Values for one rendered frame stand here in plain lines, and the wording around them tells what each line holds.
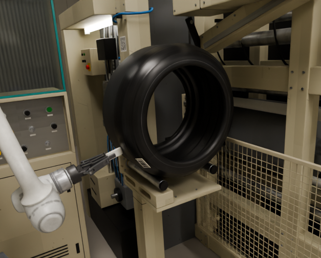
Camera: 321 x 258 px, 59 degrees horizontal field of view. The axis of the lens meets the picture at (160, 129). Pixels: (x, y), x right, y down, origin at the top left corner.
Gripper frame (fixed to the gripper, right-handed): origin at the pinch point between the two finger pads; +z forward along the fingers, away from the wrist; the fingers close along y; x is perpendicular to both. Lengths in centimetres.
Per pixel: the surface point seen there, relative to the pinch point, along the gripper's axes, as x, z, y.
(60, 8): -96, 97, 372
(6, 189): 17, -49, 61
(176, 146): 19.6, 37.5, 15.0
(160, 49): -34.9, 30.5, -7.8
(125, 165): 18.7, 9.0, 22.9
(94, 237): 104, -16, 101
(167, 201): 26.6, 11.4, -11.7
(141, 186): 21.8, 7.0, 1.9
